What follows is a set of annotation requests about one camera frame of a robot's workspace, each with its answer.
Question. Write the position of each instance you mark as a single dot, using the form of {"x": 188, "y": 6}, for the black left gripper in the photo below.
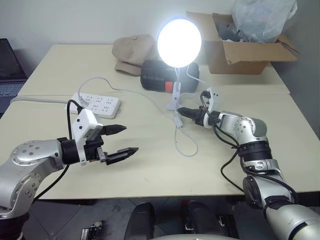
{"x": 93, "y": 148}

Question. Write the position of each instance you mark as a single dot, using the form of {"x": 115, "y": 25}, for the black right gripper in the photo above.
{"x": 199, "y": 116}

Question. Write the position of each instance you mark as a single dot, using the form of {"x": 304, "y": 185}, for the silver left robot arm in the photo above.
{"x": 30, "y": 160}

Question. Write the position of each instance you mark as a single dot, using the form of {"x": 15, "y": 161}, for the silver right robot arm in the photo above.
{"x": 252, "y": 132}

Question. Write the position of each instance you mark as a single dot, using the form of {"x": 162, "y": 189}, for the round white clip desk lamp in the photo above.
{"x": 179, "y": 42}

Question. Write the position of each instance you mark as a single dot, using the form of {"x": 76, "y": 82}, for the white power strip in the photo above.
{"x": 102, "y": 103}

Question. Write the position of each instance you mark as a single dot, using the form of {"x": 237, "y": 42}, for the black case with red latch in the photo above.
{"x": 152, "y": 77}

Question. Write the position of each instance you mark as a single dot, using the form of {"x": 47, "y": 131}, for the brown cardboard box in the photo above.
{"x": 240, "y": 60}

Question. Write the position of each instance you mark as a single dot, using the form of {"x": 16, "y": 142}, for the dark rounded shape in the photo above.
{"x": 202, "y": 217}
{"x": 141, "y": 220}

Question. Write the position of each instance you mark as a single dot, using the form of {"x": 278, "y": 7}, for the beige cap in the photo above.
{"x": 132, "y": 52}

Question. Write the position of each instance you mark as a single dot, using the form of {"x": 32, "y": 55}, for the clear plastic bag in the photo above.
{"x": 262, "y": 22}

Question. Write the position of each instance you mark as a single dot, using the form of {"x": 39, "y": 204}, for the dark laptop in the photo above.
{"x": 10, "y": 65}

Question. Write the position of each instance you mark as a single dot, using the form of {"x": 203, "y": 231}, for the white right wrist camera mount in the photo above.
{"x": 213, "y": 96}

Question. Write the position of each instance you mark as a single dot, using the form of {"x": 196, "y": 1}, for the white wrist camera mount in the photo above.
{"x": 83, "y": 122}
{"x": 213, "y": 96}

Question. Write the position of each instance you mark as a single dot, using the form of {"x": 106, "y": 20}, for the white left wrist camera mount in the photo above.
{"x": 83, "y": 122}

